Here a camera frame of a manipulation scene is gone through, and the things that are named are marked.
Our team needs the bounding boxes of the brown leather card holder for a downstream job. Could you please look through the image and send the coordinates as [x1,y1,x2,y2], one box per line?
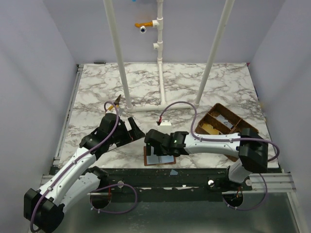
[144,146,176,166]

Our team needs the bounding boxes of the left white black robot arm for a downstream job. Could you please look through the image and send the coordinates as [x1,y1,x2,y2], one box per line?
[24,113,145,233]

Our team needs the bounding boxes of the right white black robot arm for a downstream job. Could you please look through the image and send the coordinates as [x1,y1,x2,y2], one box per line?
[144,128,268,183]

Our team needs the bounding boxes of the gold card in tray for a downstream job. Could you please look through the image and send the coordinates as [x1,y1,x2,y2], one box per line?
[201,123,222,135]

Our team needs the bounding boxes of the grey card in tray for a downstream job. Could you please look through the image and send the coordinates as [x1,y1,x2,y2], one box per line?
[216,115,233,129]

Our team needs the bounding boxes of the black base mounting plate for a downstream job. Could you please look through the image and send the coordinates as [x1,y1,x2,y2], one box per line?
[84,166,253,206]

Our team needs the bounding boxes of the brown woven divided tray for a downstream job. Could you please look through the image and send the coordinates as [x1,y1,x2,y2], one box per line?
[195,103,259,162]

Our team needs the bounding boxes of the blue white small ball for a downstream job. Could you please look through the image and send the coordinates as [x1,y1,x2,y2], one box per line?
[139,26,146,33]

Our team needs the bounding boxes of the orange pipe hook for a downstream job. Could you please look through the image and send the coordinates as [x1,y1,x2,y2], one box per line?
[135,20,159,28]

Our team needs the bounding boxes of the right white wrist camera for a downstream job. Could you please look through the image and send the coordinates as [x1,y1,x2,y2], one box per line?
[157,119,172,127]

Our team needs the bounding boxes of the yellow handled pliers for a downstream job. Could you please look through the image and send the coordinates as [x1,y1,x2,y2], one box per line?
[107,95,121,111]

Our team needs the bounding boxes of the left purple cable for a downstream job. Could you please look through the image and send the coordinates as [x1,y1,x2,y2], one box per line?
[29,101,138,231]

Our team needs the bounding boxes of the purple cable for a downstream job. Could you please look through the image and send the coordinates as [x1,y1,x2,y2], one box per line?
[157,101,279,211]
[29,101,138,231]

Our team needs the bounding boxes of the aluminium rail frame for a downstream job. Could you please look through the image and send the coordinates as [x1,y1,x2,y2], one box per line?
[48,64,84,174]

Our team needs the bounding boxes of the white PVC pipe frame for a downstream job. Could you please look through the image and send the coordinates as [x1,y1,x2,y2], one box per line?
[103,0,235,112]

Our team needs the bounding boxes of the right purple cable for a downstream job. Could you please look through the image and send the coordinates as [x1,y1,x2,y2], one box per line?
[157,101,279,211]

